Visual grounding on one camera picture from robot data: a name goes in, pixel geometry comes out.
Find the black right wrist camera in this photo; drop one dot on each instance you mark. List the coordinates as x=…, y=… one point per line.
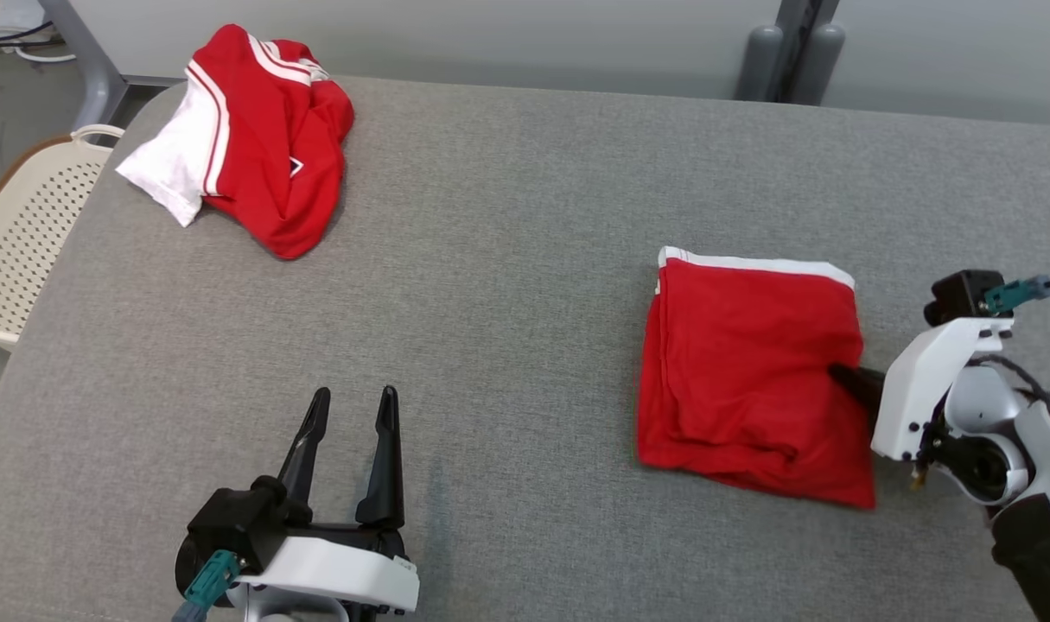
x=961, y=298

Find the teal right camera connector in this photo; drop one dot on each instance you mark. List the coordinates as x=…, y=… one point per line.
x=1017, y=294

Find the grey metal frame leg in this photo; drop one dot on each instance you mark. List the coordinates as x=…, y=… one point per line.
x=92, y=78

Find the cream perforated laundry basket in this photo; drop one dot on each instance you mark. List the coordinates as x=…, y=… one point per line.
x=23, y=233

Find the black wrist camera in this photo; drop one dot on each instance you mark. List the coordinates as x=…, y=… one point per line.
x=231, y=523
x=961, y=298

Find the red jersey with black lettering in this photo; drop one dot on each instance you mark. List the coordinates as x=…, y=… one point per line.
x=265, y=147

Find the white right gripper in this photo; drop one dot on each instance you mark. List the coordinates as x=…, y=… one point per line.
x=922, y=380

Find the teal left camera connector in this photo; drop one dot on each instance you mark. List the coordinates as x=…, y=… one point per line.
x=209, y=583

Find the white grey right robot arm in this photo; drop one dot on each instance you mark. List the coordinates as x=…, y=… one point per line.
x=1034, y=536

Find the teal camera connector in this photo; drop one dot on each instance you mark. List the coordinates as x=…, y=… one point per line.
x=209, y=583
x=1017, y=294

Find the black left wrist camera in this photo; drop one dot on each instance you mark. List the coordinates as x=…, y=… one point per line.
x=231, y=523

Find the grey cylindrical post foot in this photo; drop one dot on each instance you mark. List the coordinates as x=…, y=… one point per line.
x=818, y=65
x=758, y=65

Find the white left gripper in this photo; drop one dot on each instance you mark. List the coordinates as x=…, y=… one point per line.
x=343, y=570

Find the red shorts with white stripe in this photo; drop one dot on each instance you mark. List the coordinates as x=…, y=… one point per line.
x=749, y=371

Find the grey metal partition post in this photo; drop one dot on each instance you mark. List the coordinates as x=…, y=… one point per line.
x=797, y=43

